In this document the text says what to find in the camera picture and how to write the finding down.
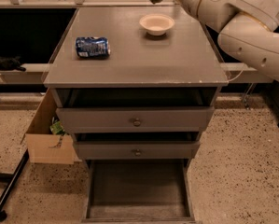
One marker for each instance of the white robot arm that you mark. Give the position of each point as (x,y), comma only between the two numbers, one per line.
(246,29)

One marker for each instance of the blue pepsi can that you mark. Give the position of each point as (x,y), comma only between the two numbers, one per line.
(92,47)

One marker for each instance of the grey drawer cabinet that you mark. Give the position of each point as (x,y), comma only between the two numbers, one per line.
(178,69)

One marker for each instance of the grey top drawer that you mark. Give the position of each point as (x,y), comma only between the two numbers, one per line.
(134,120)

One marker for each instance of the grey drawer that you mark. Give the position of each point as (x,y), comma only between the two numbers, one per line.
(135,150)
(134,120)
(138,192)

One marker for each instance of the grey middle drawer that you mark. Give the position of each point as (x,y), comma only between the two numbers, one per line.
(135,150)

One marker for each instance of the grey bottom drawer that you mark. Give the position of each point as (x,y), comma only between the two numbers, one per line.
(138,192)

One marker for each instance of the white paper bowl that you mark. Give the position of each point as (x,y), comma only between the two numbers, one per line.
(156,24)

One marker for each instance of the green snack bag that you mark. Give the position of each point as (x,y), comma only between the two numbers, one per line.
(56,127)

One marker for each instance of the cardboard box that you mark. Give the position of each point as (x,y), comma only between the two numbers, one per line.
(43,145)

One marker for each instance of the black floor stand bar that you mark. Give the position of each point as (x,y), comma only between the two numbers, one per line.
(10,181)

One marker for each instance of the black object on rail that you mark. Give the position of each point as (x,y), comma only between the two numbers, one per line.
(11,63)

